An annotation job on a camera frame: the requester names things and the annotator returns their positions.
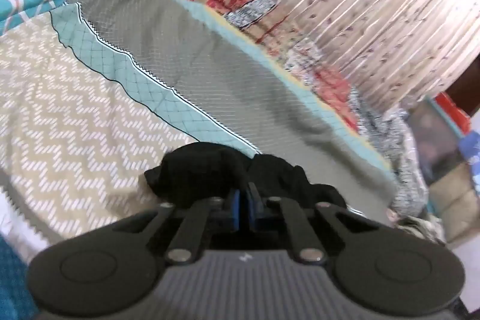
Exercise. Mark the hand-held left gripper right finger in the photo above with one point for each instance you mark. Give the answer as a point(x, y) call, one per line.
point(250, 208)

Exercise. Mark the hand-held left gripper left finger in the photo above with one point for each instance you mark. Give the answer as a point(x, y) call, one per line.
point(234, 208)

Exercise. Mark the black pants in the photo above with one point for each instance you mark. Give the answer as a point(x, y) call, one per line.
point(210, 170)

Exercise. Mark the chevron and grey bed sheet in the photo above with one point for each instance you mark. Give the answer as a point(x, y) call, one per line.
point(93, 117)

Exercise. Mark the dark framed panel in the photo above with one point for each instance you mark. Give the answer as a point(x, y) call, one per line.
point(431, 140)

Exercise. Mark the beige cushion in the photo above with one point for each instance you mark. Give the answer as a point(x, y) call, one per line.
point(455, 200)

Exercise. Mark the red box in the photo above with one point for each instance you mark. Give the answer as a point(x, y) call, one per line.
point(455, 110)

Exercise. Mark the blue printed bag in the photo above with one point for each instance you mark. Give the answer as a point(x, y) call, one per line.
point(471, 155)

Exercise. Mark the beige leaf print curtain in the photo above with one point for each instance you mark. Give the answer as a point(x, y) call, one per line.
point(356, 5)

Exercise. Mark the dark teal textured cloth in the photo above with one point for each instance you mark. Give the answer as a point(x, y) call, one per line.
point(13, 278)

